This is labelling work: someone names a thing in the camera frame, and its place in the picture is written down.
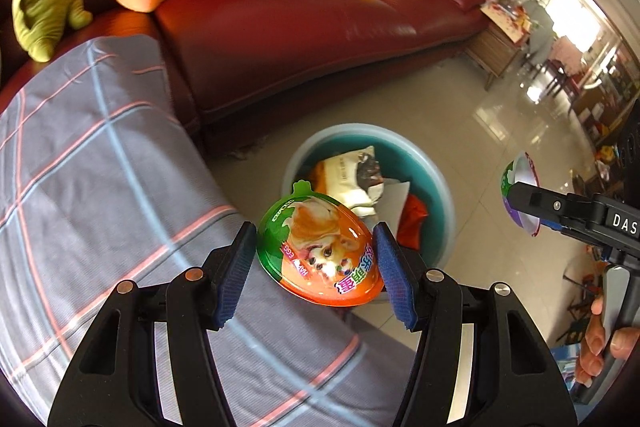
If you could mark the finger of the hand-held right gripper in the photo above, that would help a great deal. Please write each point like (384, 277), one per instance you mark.
(540, 202)
(585, 237)

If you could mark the dark red leather sofa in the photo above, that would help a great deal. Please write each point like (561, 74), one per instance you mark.
(300, 27)

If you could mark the teal plastic bin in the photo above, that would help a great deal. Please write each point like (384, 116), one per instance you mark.
(425, 177)

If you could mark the person's right hand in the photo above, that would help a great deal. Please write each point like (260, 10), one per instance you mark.
(592, 337)

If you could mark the white paper towel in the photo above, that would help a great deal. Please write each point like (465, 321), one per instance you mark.
(395, 207)

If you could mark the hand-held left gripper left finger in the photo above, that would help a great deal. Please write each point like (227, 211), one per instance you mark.
(235, 277)

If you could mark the orange drink sachet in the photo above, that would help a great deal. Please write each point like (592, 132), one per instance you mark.
(412, 222)

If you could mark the yellow orange snack bag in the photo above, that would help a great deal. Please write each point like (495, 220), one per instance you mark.
(340, 179)

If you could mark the wooden side table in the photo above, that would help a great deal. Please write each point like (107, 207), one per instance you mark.
(492, 52)

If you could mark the orange green egg toy shell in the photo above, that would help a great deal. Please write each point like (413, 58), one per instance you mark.
(320, 247)

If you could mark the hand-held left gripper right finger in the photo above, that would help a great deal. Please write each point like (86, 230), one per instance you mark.
(397, 277)

